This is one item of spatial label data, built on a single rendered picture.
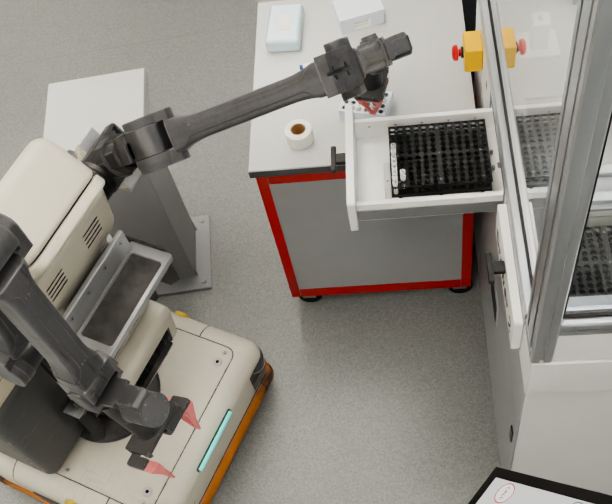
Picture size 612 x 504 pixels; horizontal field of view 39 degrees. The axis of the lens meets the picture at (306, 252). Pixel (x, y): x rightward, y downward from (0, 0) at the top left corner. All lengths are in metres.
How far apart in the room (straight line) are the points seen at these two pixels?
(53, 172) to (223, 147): 1.80
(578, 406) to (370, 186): 0.67
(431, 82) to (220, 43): 1.51
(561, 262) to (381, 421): 1.36
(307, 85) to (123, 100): 1.00
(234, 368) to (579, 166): 1.50
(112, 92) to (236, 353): 0.81
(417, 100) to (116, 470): 1.26
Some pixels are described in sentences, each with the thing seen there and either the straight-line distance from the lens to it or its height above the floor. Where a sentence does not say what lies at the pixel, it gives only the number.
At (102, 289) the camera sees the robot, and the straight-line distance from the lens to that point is 1.74.
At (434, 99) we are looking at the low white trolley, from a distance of 2.27.
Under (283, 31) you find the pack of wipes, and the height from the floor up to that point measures 0.80.
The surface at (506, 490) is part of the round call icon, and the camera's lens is 1.50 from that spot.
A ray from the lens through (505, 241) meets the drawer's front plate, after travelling 1.81.
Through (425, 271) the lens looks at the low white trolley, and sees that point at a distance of 2.62.
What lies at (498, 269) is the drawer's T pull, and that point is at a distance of 1.79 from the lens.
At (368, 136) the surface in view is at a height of 0.84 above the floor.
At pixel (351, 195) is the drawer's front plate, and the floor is 0.93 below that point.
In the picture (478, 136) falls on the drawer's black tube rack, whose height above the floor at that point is 0.90.
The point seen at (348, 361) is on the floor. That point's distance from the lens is 2.71.
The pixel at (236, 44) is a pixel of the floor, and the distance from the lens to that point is 3.63.
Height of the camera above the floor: 2.45
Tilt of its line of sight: 57 degrees down
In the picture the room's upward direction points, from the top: 14 degrees counter-clockwise
